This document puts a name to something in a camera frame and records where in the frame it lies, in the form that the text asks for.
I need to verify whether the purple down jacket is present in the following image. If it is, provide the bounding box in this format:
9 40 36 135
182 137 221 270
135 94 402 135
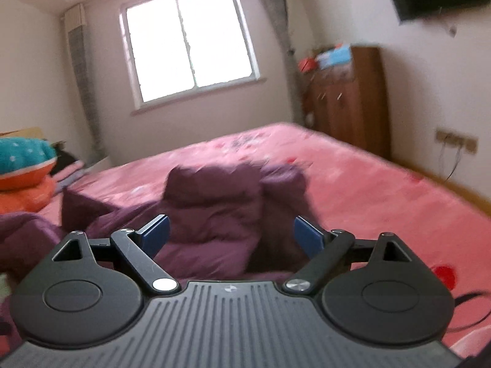
0 160 327 350

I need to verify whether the folded clothes pile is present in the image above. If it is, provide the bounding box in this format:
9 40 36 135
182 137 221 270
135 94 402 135
49 141 87 195

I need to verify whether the pink heart print blanket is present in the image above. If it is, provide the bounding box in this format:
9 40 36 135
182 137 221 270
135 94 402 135
0 121 491 359

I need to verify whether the teal orange plush toy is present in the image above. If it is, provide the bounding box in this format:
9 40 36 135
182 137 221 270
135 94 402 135
1 137 57 214

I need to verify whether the brown wooden cabinet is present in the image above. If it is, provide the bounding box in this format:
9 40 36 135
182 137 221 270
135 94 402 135
303 46 391 160

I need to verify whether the red box on cabinet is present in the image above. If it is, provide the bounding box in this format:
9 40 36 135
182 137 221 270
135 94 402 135
298 57 318 73

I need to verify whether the blue box on cabinet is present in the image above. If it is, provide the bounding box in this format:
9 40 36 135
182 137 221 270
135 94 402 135
315 44 352 69

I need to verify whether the grey checked left curtain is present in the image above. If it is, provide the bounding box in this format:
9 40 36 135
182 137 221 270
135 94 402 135
63 3 107 161

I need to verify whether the grey checked curtain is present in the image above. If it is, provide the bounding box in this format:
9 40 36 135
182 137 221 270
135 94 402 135
261 0 305 125
63 3 107 161

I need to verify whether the white framed window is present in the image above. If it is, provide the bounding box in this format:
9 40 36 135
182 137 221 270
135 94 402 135
120 0 261 110

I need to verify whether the grey checked right curtain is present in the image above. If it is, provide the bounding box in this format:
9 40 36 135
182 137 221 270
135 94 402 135
261 0 305 125

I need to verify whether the wall power socket strip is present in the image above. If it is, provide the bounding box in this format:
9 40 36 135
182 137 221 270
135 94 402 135
435 128 478 155

